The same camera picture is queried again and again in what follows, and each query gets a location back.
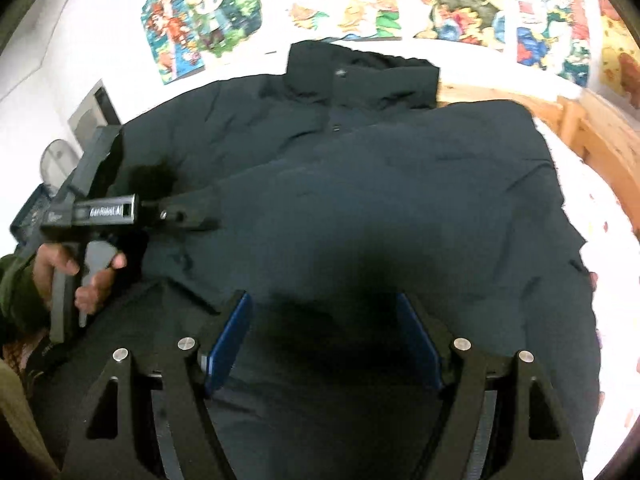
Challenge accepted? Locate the white electric fan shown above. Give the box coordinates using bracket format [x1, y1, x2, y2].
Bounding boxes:
[39, 139, 80, 197]

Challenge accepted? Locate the black padded jacket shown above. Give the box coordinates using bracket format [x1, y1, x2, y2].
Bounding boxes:
[32, 41, 600, 479]

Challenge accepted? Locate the person's left hand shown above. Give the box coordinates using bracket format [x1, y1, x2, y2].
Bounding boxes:
[31, 242, 128, 316]

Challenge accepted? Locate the blond boy drawing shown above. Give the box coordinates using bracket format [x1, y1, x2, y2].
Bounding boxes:
[184, 0, 262, 58]

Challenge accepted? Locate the red-haired girl drawing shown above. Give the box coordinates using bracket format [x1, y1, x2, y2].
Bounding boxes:
[141, 0, 204, 84]

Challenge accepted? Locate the yellow chick drawing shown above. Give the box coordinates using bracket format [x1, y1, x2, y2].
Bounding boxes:
[599, 0, 639, 110]

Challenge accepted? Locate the olive green sleeve forearm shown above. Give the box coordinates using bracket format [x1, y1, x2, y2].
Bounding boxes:
[0, 254, 50, 344]

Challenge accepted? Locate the orange fruit drink drawing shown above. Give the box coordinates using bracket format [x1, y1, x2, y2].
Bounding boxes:
[274, 0, 404, 42]

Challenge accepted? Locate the pink dotted bed quilt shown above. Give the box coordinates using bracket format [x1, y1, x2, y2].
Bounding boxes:
[534, 118, 639, 479]

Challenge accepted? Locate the wooden bed frame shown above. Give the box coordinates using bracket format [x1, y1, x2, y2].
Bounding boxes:
[437, 84, 639, 234]

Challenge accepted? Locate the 2024 city drawing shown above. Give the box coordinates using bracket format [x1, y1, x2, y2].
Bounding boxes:
[516, 0, 591, 87]

